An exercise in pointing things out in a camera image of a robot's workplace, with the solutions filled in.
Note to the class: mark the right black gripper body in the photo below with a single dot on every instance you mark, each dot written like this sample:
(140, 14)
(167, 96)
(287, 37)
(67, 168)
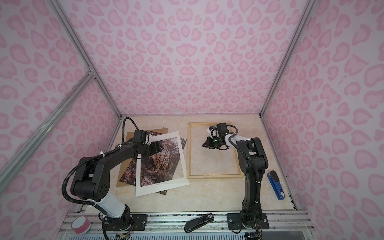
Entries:
(215, 143)

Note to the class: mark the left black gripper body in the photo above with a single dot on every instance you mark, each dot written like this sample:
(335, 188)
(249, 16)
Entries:
(150, 149)

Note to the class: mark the white mat board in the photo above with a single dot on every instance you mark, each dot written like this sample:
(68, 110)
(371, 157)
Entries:
(162, 183)

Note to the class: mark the light wooden picture frame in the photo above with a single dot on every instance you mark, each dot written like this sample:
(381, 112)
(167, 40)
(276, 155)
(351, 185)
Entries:
(204, 163)

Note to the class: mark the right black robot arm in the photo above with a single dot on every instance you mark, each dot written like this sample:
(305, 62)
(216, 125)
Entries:
(253, 163)

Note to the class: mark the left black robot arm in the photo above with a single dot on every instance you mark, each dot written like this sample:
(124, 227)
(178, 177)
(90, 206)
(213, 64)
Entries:
(88, 183)

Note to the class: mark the autumn forest photo print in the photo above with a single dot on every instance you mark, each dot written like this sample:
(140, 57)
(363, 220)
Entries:
(159, 165)

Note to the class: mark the blue stapler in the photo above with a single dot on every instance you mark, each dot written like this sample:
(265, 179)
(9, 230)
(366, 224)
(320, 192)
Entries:
(276, 185)

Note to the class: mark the black stapler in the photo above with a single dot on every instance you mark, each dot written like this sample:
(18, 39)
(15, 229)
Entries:
(199, 222)

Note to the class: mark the pink white tape roll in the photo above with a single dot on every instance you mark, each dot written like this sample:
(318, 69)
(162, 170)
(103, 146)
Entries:
(81, 225)

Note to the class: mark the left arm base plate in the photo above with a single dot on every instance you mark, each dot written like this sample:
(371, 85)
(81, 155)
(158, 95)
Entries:
(138, 222)

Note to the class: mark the aluminium mounting rail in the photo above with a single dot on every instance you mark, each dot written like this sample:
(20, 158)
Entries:
(284, 225)

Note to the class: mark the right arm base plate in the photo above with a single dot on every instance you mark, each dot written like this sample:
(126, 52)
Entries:
(235, 222)

